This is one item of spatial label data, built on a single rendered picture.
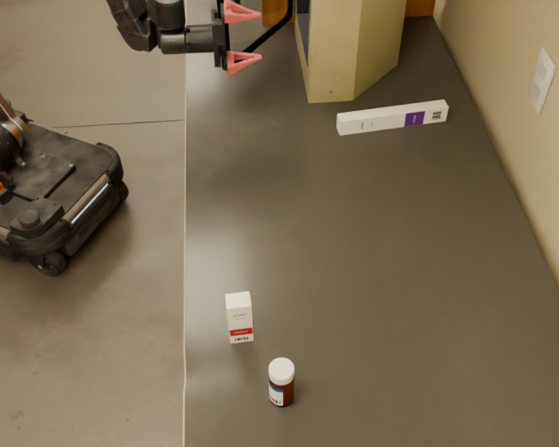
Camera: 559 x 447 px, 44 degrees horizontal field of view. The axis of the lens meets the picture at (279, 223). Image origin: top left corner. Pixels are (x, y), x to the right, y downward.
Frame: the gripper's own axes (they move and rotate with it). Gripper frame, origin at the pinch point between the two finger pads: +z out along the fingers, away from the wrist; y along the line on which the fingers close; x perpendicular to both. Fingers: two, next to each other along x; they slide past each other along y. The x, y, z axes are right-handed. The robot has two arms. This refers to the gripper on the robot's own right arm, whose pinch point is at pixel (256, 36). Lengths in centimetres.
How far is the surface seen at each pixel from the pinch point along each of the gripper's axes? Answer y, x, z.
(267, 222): -26.2, -28.4, -0.1
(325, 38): -6.4, 9.2, 15.8
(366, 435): -28, -76, 12
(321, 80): -17.6, 9.7, 15.6
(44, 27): -111, 215, -102
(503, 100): -17, -2, 56
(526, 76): -6, -10, 56
